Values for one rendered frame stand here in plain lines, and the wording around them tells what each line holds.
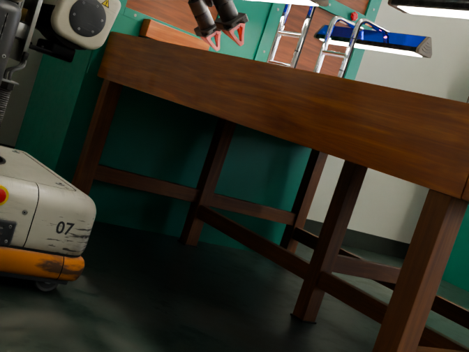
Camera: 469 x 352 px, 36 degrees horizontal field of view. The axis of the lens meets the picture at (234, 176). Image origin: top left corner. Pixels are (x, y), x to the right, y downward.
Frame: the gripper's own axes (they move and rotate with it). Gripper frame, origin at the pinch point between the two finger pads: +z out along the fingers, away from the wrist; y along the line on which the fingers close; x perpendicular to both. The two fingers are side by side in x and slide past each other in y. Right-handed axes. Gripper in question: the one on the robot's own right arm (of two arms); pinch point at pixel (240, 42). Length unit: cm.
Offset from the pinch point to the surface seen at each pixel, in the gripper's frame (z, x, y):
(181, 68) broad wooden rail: 0.9, 16.8, 12.6
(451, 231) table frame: 14, 27, -103
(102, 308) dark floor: 27, 85, -29
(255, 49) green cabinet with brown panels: 40, -45, 76
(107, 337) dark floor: 21, 89, -48
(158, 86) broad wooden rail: 6.4, 23.0, 23.9
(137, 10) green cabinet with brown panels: -3, -3, 77
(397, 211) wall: 245, -141, 151
